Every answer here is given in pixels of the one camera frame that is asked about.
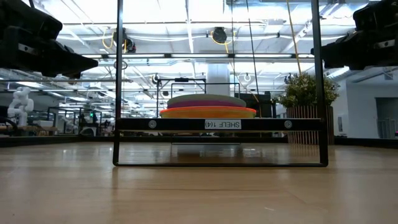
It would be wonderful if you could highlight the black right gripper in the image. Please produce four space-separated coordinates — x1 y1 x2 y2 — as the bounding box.
310 27 398 71

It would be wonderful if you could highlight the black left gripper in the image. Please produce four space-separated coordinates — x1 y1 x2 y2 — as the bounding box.
0 26 99 78

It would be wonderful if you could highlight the purple plastic plate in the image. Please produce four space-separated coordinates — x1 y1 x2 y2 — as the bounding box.
167 100 243 106

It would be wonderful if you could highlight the magenta plastic plate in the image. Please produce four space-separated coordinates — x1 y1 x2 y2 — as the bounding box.
169 103 242 110

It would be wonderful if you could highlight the orange translucent plastic plate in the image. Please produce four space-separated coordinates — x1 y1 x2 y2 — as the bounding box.
159 106 258 119

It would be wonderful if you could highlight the white shelf label sticker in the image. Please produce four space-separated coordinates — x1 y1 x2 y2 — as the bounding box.
204 119 243 131

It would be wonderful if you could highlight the small potted green plant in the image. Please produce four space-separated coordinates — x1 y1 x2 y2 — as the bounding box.
277 72 341 146

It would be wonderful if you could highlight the yellow hanging cable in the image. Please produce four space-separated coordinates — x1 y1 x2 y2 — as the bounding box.
285 0 303 76

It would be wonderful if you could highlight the black ceiling cable reel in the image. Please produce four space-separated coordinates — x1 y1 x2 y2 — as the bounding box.
212 27 228 45
112 27 137 54

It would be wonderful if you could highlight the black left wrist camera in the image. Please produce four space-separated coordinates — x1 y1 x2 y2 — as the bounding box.
0 0 63 41

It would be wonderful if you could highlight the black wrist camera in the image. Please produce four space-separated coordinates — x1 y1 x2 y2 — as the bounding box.
353 0 398 32
0 0 63 41

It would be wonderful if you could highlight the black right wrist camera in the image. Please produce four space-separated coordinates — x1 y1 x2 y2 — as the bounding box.
353 0 398 32

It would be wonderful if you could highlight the black metal table frame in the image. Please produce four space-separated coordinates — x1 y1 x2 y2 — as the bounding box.
0 135 398 149

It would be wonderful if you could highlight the black hanging cable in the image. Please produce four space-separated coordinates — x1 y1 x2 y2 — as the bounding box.
245 0 262 118

